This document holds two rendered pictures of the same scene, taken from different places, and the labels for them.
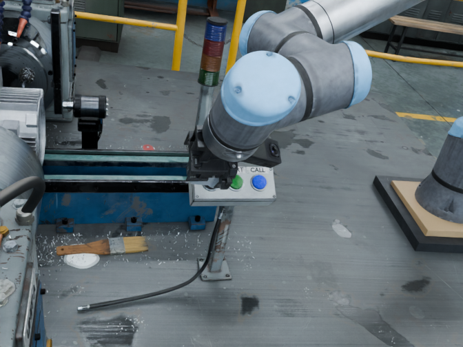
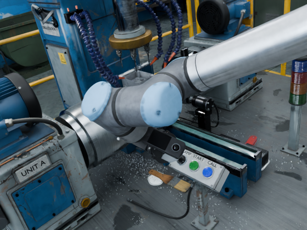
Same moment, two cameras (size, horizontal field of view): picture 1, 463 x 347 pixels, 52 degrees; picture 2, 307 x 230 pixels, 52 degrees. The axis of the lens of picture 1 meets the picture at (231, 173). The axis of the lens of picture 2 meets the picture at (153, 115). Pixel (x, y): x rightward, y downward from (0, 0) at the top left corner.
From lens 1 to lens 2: 0.80 m
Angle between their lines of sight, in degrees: 59
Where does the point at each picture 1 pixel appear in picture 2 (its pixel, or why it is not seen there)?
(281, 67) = (101, 91)
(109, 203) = not seen: hidden behind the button
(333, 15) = (199, 63)
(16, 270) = (35, 152)
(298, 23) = (176, 66)
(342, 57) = (140, 91)
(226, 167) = (145, 147)
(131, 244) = (180, 185)
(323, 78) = (122, 102)
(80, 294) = (136, 194)
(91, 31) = not seen: outside the picture
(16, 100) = not seen: hidden behind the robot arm
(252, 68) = (92, 90)
